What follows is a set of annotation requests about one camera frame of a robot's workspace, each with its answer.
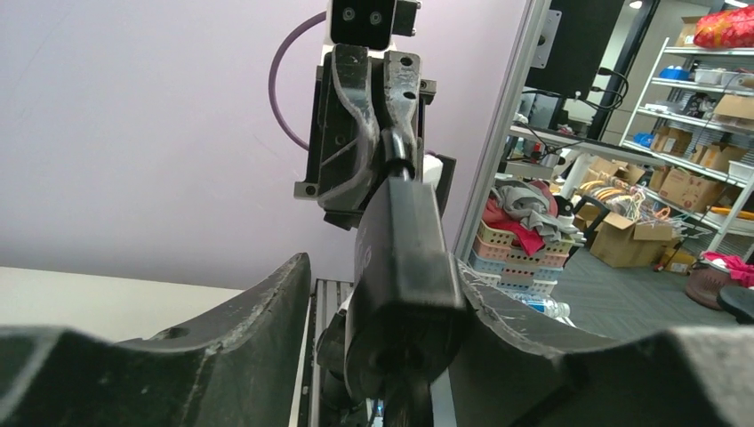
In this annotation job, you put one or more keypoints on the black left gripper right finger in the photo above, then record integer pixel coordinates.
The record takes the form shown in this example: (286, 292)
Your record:
(518, 367)

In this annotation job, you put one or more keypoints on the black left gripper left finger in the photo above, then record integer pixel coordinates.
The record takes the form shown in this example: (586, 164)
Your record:
(233, 365)

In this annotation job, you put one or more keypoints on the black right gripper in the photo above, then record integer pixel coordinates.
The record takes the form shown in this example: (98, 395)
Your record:
(367, 128)

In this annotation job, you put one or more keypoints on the black padlock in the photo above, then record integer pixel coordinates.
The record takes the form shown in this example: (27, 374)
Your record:
(407, 315)

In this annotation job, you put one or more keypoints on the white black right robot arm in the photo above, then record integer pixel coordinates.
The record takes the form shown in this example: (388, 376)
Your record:
(436, 171)

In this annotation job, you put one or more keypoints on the black key in padlock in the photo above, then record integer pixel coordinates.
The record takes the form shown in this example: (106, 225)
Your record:
(407, 402)

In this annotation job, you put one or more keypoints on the plastic water bottle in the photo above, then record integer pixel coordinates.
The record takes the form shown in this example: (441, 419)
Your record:
(543, 304)

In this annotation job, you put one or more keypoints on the cardboard box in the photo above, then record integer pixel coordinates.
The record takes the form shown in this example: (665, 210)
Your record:
(623, 243)

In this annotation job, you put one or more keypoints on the stacked plastic baskets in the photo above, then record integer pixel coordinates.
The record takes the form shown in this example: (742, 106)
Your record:
(498, 257)

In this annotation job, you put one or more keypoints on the metal storage shelf rack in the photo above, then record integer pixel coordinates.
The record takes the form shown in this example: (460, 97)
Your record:
(694, 118)

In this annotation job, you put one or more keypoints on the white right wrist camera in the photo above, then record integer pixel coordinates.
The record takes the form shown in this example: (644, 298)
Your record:
(372, 26)

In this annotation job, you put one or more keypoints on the aluminium frame rail right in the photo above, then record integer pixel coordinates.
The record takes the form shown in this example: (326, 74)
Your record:
(518, 63)

